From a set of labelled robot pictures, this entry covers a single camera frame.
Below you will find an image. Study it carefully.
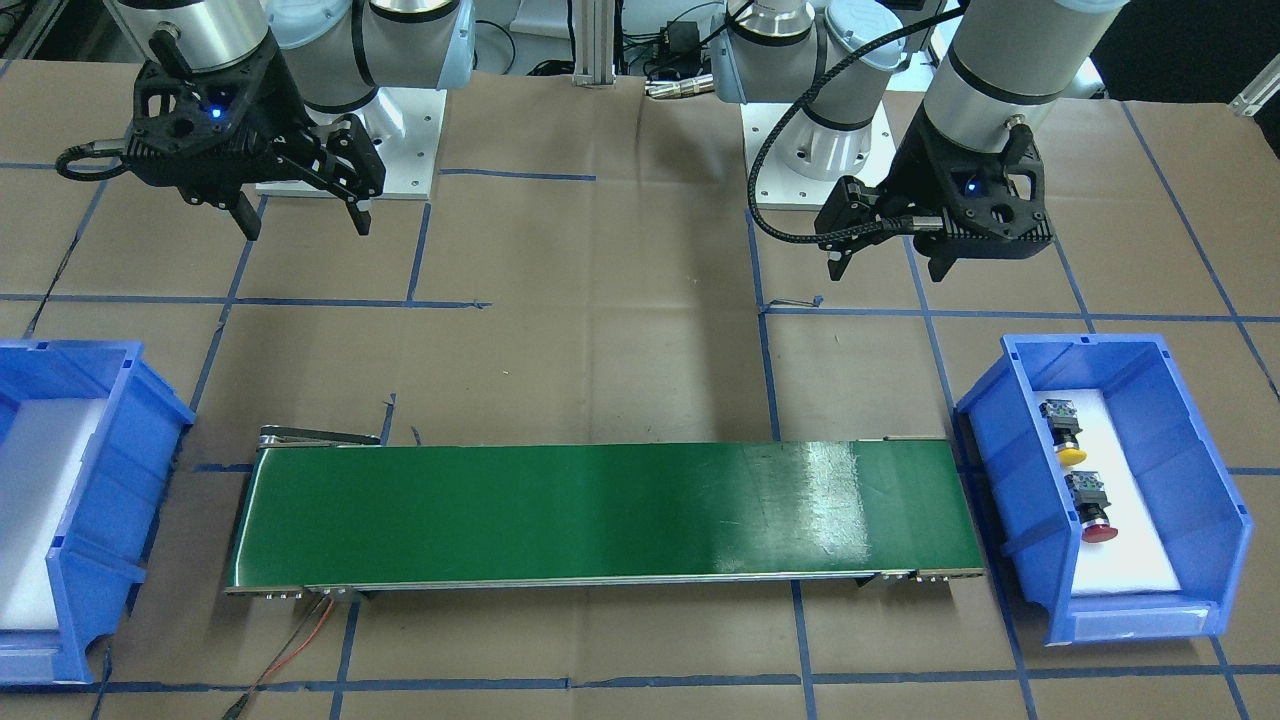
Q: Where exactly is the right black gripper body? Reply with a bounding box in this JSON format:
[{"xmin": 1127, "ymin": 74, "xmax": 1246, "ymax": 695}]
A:
[{"xmin": 124, "ymin": 29, "xmax": 387, "ymax": 205}]

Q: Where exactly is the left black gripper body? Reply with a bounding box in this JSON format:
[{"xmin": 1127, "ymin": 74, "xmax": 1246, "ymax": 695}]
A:
[{"xmin": 814, "ymin": 110, "xmax": 1056, "ymax": 260}]

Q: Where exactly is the yellow mushroom push button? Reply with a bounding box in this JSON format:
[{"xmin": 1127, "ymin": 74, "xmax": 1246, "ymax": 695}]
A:
[{"xmin": 1039, "ymin": 398, "xmax": 1087, "ymax": 468}]

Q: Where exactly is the red mushroom push button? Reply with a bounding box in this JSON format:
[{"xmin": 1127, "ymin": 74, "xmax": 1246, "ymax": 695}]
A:
[{"xmin": 1064, "ymin": 471, "xmax": 1119, "ymax": 544}]

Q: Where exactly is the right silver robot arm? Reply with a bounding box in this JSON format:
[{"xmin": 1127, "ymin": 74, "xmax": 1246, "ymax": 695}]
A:
[{"xmin": 79, "ymin": 1, "xmax": 475, "ymax": 240}]

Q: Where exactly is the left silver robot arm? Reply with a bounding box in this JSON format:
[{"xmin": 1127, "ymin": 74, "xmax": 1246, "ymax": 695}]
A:
[{"xmin": 712, "ymin": 1, "xmax": 1123, "ymax": 282}]

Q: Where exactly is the blue bin with buttons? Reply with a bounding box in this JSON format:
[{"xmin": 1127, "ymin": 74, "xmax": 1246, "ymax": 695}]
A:
[{"xmin": 957, "ymin": 334, "xmax": 1253, "ymax": 646}]

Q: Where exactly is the green conveyor belt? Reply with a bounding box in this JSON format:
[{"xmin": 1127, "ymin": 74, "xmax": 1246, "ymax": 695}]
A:
[{"xmin": 225, "ymin": 439, "xmax": 986, "ymax": 596}]

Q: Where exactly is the white foam pad bin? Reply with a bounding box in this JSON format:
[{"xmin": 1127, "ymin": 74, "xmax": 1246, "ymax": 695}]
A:
[
  {"xmin": 1, "ymin": 398, "xmax": 108, "ymax": 632},
  {"xmin": 1036, "ymin": 389, "xmax": 1181, "ymax": 597}
]

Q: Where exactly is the empty blue plastic bin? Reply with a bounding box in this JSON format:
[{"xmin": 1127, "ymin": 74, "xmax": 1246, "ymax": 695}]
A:
[{"xmin": 1, "ymin": 340, "xmax": 195, "ymax": 685}]

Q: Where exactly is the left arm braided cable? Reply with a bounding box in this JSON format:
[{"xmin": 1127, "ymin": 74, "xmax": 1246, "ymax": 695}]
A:
[{"xmin": 748, "ymin": 8, "xmax": 966, "ymax": 247}]

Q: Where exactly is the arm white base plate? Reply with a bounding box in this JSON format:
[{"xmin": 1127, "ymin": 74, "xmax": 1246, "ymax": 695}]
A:
[
  {"xmin": 754, "ymin": 102, "xmax": 896, "ymax": 211},
  {"xmin": 253, "ymin": 88, "xmax": 448, "ymax": 201}
]

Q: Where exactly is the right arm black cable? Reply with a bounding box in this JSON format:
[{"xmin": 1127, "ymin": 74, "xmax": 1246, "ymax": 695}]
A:
[{"xmin": 56, "ymin": 143, "xmax": 134, "ymax": 183}]

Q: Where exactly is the aluminium profile post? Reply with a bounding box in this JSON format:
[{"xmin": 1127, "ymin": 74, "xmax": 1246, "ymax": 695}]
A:
[{"xmin": 568, "ymin": 1, "xmax": 621, "ymax": 87}]

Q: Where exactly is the red black conveyor wire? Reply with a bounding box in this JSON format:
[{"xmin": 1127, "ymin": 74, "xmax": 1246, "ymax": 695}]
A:
[{"xmin": 221, "ymin": 596, "xmax": 335, "ymax": 720}]

